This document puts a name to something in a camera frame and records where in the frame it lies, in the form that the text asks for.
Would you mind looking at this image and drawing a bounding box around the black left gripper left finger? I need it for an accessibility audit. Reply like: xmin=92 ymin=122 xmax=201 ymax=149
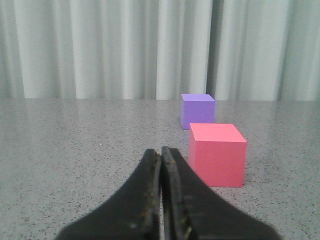
xmin=56 ymin=149 xmax=161 ymax=240

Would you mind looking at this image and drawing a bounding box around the pink foam cube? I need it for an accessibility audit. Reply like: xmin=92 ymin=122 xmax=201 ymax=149
xmin=187 ymin=123 xmax=247 ymax=188

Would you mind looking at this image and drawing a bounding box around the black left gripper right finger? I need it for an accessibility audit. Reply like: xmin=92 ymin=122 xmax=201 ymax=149
xmin=161 ymin=146 xmax=281 ymax=240

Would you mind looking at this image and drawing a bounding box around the purple foam cube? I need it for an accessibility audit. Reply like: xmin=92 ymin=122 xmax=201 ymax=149
xmin=180 ymin=93 xmax=216 ymax=130

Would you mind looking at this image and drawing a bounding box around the pale green curtain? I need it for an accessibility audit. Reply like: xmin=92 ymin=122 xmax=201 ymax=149
xmin=0 ymin=0 xmax=320 ymax=101

